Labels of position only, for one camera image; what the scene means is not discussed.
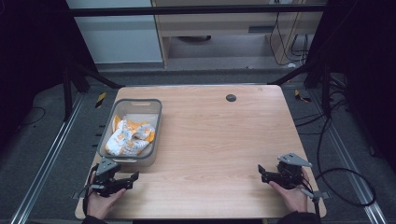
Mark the aluminium floor rail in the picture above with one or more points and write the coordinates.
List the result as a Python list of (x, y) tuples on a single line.
[(348, 158), (49, 155)]

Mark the white cabinet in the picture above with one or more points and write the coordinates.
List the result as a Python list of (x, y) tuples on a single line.
[(118, 37)]

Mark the person's left hand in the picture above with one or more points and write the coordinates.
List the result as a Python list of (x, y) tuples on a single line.
[(101, 203)]

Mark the person's right hand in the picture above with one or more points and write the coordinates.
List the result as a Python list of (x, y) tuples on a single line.
[(294, 197)]

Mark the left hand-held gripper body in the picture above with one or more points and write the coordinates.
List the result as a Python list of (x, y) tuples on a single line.
[(106, 169)]

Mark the dark curtain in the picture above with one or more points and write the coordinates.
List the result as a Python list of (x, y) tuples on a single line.
[(364, 77), (31, 62)]

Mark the orange and white cloth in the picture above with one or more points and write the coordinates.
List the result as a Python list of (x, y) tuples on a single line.
[(129, 138)]

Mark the black metal stand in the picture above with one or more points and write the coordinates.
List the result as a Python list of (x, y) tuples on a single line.
[(67, 93), (325, 90)]

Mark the light wooden desk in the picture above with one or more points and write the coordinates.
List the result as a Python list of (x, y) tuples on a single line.
[(218, 23)]

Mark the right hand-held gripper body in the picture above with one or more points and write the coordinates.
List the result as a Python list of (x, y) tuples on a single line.
[(291, 172)]

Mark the grey plastic basket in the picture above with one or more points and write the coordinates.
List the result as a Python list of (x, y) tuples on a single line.
[(134, 107)]

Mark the black horizontal frame bar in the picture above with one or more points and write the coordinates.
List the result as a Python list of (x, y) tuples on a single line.
[(186, 11)]

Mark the yellow and black tape strip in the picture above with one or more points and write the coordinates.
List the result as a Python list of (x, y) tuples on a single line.
[(301, 96), (100, 99)]

